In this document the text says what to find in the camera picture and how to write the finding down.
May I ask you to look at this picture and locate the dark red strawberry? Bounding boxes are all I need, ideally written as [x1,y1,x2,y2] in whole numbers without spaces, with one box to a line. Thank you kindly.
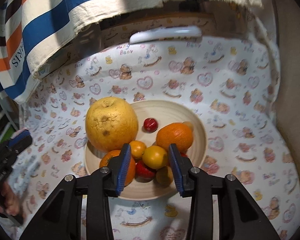
[135,160,156,180]

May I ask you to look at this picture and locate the striped Paris cloth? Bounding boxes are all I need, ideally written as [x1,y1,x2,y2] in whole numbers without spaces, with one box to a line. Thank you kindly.
[0,0,262,104]

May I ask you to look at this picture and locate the small tan longan fruit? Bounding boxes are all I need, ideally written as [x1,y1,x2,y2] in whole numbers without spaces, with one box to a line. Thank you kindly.
[183,121,194,131]

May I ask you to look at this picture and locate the small yellow tomato back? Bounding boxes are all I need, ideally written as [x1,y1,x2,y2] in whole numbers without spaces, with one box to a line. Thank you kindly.
[129,140,147,160]

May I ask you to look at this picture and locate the orange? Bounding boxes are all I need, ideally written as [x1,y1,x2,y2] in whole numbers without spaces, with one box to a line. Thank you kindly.
[99,150,136,186]
[155,122,194,152]

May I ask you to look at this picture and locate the red cherry tomato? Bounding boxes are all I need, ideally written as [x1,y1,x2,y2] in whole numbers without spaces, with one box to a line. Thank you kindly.
[180,152,188,158]
[143,118,158,133]

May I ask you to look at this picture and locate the baby bear patterned tablecloth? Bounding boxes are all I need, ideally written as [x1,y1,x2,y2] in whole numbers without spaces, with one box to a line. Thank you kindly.
[9,17,300,239]

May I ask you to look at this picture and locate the large yellow pomelo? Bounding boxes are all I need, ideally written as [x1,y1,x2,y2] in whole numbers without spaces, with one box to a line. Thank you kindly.
[85,96,139,153]

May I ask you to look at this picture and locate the small yellow fruit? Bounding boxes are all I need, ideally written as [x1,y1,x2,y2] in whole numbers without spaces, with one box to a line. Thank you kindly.
[142,145,168,170]
[155,166,174,187]

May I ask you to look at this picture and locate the person's left hand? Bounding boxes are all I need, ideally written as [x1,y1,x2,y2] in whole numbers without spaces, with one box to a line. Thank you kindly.
[0,182,26,219]

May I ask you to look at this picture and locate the small yellow fruit front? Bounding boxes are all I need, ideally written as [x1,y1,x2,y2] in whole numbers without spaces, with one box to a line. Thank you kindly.
[155,166,174,187]

